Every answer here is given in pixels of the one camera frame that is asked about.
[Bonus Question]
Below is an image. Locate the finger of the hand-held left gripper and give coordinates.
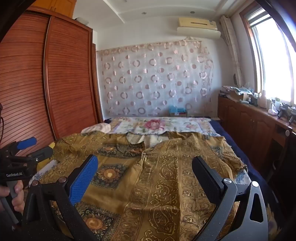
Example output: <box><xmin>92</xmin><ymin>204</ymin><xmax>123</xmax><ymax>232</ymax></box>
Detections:
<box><xmin>28</xmin><ymin>146</ymin><xmax>54</xmax><ymax>163</ymax></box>
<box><xmin>17</xmin><ymin>137</ymin><xmax>38</xmax><ymax>151</ymax></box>

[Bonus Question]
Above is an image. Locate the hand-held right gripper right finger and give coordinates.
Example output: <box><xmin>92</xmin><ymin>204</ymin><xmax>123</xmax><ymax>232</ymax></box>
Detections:
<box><xmin>191</xmin><ymin>156</ymin><xmax>269</xmax><ymax>241</ymax></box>

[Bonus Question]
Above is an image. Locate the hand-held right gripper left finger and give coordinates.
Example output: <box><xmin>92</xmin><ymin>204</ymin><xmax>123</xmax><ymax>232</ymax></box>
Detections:
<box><xmin>22</xmin><ymin>154</ymin><xmax>100</xmax><ymax>241</ymax></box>

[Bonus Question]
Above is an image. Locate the golden patterned garment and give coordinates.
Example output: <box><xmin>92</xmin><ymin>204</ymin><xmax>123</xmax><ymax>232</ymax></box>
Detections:
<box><xmin>38</xmin><ymin>131</ymin><xmax>248</xmax><ymax>241</ymax></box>

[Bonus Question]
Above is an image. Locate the person's left hand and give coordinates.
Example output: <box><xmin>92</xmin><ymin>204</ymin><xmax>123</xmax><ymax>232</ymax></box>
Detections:
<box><xmin>0</xmin><ymin>179</ymin><xmax>25</xmax><ymax>213</ymax></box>

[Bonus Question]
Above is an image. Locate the dark blue bed sheet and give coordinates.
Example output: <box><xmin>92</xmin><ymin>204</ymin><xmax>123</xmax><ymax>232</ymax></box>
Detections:
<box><xmin>209</xmin><ymin>118</ymin><xmax>269</xmax><ymax>183</ymax></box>

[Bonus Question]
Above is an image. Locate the beige pillow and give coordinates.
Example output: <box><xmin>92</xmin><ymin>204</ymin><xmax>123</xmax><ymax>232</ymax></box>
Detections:
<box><xmin>81</xmin><ymin>123</ymin><xmax>112</xmax><ymax>134</ymax></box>

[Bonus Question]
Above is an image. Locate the wooden side cabinet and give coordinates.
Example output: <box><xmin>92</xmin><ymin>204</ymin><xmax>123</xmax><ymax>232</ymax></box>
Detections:
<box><xmin>217</xmin><ymin>94</ymin><xmax>296</xmax><ymax>186</ymax></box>

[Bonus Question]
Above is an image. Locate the pink floral blanket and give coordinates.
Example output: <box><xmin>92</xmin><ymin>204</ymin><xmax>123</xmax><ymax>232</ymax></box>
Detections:
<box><xmin>109</xmin><ymin>116</ymin><xmax>220</xmax><ymax>137</ymax></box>

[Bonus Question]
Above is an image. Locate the blue tissue box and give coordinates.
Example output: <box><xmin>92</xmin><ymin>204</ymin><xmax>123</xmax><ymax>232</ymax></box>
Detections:
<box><xmin>168</xmin><ymin>105</ymin><xmax>188</xmax><ymax>117</ymax></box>

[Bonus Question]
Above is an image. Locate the wooden slatted wardrobe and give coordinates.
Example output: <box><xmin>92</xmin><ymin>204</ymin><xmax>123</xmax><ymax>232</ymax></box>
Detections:
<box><xmin>0</xmin><ymin>6</ymin><xmax>103</xmax><ymax>163</ymax></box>

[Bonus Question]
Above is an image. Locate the pile of cloths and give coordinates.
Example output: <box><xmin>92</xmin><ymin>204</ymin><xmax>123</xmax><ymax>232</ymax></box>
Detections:
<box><xmin>220</xmin><ymin>85</ymin><xmax>255</xmax><ymax>102</ymax></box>

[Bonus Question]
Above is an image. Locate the white plastic bottle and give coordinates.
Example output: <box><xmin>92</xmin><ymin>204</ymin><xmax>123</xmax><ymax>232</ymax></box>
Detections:
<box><xmin>258</xmin><ymin>90</ymin><xmax>268</xmax><ymax>109</ymax></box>

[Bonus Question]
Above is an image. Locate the black metal gadget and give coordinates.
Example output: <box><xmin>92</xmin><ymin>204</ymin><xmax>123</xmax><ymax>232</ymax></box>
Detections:
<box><xmin>277</xmin><ymin>104</ymin><xmax>296</xmax><ymax>124</ymax></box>

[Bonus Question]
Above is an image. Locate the sheer circle-patterned curtain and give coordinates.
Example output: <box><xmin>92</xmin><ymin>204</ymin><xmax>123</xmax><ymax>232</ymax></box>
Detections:
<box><xmin>96</xmin><ymin>38</ymin><xmax>214</xmax><ymax>117</ymax></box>

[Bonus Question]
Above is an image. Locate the bundled window curtain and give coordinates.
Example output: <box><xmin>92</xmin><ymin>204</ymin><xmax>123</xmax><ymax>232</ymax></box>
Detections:
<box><xmin>220</xmin><ymin>15</ymin><xmax>245</xmax><ymax>86</ymax></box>

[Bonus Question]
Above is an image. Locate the window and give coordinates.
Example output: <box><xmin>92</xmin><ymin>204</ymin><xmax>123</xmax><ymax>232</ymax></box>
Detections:
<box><xmin>239</xmin><ymin>0</ymin><xmax>296</xmax><ymax>107</ymax></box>

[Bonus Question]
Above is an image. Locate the wall air conditioner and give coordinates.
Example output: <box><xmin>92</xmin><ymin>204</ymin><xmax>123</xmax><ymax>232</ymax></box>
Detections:
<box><xmin>177</xmin><ymin>17</ymin><xmax>221</xmax><ymax>39</ymax></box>

